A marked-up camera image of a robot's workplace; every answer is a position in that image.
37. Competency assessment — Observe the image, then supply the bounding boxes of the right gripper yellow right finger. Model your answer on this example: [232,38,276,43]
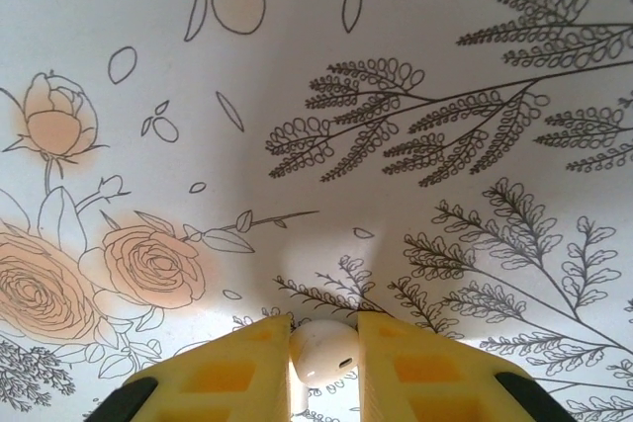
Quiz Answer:
[356,311,580,422]

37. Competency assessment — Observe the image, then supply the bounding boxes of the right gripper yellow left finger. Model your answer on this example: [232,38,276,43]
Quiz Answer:
[81,312,293,422]

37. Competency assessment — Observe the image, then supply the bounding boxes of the white wireless earbud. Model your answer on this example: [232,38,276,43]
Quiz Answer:
[289,320,360,411]

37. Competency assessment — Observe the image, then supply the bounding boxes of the floral patterned table cover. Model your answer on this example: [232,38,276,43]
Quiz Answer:
[0,0,633,422]

